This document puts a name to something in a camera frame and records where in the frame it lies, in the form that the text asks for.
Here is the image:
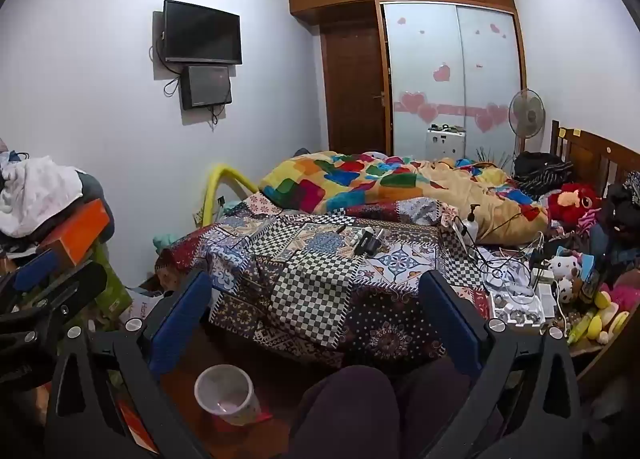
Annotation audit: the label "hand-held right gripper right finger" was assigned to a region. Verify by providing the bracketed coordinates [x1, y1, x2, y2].
[419, 270, 583, 459]

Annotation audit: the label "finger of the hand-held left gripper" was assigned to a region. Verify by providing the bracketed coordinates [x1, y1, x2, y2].
[10, 249, 79, 294]
[0, 260, 108, 340]

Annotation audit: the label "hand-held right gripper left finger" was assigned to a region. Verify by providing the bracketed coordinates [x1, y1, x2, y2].
[45, 269, 213, 459]

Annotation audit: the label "white plastic cup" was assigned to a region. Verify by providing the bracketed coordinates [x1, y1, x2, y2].
[194, 364, 261, 426]

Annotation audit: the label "white plastic bag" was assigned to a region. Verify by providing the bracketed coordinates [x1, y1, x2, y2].
[125, 289, 167, 330]

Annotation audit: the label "orange box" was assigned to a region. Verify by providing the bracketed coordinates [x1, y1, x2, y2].
[37, 199, 112, 267]

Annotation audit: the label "white tray of small parts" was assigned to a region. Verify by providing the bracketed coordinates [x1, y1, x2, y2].
[487, 291, 546, 327]

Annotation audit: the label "white cloth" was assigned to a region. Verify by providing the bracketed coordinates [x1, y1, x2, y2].
[0, 156, 83, 239]

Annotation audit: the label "grey cloth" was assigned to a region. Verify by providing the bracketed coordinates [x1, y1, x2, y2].
[75, 171, 104, 214]

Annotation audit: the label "clear pump bottle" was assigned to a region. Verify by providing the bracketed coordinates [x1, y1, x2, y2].
[460, 204, 482, 246]

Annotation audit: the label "white charger box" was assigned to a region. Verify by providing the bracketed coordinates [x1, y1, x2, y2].
[534, 281, 557, 317]

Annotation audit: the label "red patterned paper box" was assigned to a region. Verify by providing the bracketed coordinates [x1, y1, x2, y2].
[115, 396, 153, 457]

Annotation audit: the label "white plush dog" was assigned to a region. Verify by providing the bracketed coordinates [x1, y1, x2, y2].
[545, 249, 586, 305]

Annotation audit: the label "patchwork printed bed sheet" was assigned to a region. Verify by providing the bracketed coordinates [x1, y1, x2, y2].
[155, 191, 493, 370]

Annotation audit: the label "person's dark trouser legs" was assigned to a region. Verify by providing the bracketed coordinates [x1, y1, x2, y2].
[289, 358, 503, 459]

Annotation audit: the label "yellow hoop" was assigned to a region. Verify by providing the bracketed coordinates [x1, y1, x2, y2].
[197, 164, 261, 227]

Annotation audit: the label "colourful patch blanket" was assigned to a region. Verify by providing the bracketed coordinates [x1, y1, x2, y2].
[257, 151, 548, 245]

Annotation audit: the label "red plush toy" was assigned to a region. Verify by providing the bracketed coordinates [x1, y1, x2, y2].
[547, 183, 601, 224]

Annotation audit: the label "pink plush toy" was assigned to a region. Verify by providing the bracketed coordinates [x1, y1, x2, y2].
[602, 274, 640, 312]

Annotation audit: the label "black striped bag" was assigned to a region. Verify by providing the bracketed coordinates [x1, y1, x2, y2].
[512, 151, 576, 194]

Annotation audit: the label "white box appliance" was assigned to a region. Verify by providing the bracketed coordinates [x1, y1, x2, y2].
[425, 124, 467, 162]

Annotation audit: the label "pile of dark clothes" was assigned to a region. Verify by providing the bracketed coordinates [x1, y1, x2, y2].
[600, 174, 640, 252]

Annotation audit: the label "standing fan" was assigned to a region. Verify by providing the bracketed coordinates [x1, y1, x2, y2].
[509, 88, 546, 174]

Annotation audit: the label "wooden headboard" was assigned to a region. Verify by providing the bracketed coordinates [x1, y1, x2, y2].
[550, 120, 640, 200]

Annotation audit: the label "brown wooden door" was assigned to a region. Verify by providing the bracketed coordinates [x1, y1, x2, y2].
[320, 21, 392, 156]

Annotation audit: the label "wooden wardrobe with frosted doors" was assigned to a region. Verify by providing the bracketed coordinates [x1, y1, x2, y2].
[289, 0, 528, 174]

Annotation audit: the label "black cable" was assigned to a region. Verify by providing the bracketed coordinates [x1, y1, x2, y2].
[452, 211, 546, 285]

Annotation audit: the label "small black wall monitor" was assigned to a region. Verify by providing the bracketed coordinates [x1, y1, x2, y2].
[181, 65, 233, 110]

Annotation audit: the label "black wall television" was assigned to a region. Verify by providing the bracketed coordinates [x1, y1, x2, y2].
[162, 0, 243, 64]

